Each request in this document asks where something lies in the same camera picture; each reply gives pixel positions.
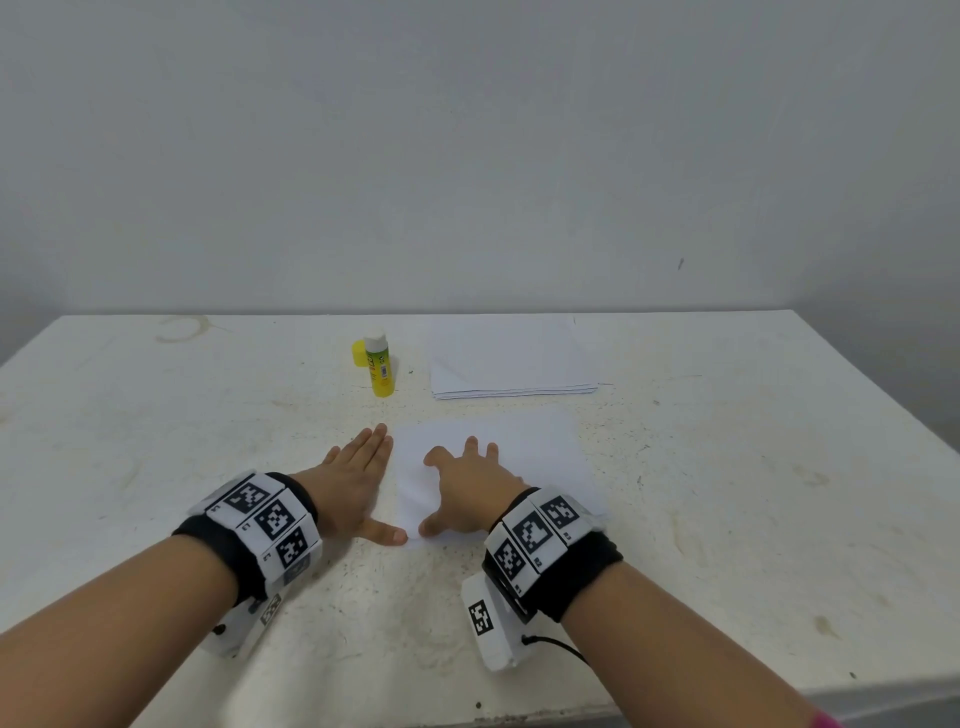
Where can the person's right forearm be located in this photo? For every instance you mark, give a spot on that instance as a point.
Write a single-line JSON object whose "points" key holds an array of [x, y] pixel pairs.
{"points": [[683, 660]]}

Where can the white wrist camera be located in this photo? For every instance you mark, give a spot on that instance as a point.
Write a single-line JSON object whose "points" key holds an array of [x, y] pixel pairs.
{"points": [[243, 627], [489, 623]]}

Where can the person's left hand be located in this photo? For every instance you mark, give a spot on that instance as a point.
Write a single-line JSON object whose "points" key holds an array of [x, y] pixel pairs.
{"points": [[348, 483]]}

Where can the person's right hand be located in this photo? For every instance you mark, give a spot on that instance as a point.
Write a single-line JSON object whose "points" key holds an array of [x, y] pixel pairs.
{"points": [[473, 488]]}

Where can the person's left forearm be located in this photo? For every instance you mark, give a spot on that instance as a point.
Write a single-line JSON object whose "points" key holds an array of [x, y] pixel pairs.
{"points": [[98, 645]]}

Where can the glued white paper sheet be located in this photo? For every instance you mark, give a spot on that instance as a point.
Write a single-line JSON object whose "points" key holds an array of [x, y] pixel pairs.
{"points": [[533, 447], [510, 357]]}

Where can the black marker wristband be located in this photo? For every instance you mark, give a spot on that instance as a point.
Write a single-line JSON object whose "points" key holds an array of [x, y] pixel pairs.
{"points": [[548, 552], [252, 533]]}

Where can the pink sleeve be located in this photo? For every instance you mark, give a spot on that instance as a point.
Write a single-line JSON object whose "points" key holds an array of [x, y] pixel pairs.
{"points": [[827, 720]]}

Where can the yellow glue cap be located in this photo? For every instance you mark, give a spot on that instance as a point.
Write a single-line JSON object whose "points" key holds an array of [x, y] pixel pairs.
{"points": [[360, 354]]}

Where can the yellow glue stick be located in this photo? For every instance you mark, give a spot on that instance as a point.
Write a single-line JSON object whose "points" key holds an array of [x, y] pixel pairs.
{"points": [[380, 368]]}

